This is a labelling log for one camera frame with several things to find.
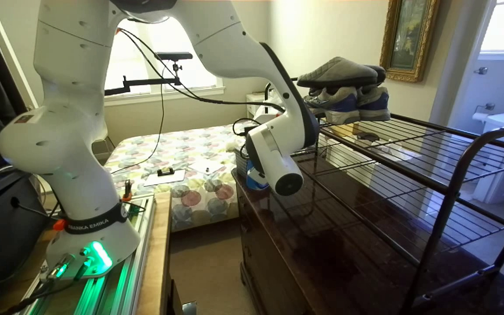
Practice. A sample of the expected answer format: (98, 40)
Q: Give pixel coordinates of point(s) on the blue spray bottle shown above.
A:
(255, 180)

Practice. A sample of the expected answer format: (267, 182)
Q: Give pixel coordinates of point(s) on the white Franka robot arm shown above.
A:
(70, 115)

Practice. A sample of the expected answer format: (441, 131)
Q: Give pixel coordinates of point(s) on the bed with floral cover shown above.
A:
(192, 175)

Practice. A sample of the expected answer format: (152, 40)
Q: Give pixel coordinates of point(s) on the small black device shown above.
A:
(164, 171)

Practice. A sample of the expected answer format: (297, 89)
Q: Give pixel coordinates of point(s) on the grey slip-on shoe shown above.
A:
(376, 98)
(332, 72)

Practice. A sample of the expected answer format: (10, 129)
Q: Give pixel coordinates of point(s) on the dark wooden dresser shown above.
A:
(332, 255)

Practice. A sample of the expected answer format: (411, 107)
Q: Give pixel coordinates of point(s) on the light wooden table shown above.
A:
(154, 255)

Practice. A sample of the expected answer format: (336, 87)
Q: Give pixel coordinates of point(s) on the gold framed picture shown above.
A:
(407, 37)

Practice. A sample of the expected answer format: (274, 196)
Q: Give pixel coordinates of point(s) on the black camera on mount arm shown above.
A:
(173, 56)

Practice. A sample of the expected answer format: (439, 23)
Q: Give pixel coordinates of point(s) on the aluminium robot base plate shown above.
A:
(113, 285)

